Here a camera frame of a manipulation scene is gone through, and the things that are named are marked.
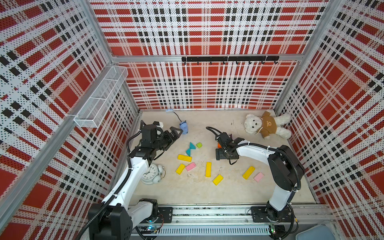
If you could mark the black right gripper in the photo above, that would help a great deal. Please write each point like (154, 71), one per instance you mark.
(218, 155)

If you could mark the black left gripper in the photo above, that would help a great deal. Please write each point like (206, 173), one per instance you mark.
(171, 140)

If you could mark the pink block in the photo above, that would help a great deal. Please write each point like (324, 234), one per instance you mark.
(259, 177)
(190, 166)

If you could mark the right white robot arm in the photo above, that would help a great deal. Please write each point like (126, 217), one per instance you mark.
(286, 169)

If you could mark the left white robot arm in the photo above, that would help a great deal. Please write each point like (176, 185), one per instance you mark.
(113, 218)

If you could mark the blue plastic toy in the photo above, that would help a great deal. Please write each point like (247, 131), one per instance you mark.
(184, 127)

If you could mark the yellow upright block centre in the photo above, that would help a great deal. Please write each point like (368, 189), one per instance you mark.
(208, 169)

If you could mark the yellow block right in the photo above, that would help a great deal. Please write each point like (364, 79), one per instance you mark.
(248, 172)

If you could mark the yellow block bottom centre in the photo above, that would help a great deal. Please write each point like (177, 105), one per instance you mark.
(218, 179)

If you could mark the yellow block upper left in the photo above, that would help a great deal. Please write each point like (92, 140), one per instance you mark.
(184, 158)

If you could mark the yellow block lower left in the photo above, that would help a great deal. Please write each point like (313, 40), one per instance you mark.
(180, 169)

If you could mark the white teddy bear brown hoodie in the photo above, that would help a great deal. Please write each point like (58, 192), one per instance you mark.
(267, 125)

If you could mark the white twin-bell alarm clock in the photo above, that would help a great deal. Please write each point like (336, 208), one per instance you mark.
(154, 174)

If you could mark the grey bin bottom right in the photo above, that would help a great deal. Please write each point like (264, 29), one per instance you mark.
(320, 232)

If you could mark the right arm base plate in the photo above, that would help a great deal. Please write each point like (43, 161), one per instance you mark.
(270, 215)

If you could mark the black wall hook rail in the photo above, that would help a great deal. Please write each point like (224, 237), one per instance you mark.
(261, 59)

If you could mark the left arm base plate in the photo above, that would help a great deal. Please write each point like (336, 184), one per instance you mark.
(164, 215)

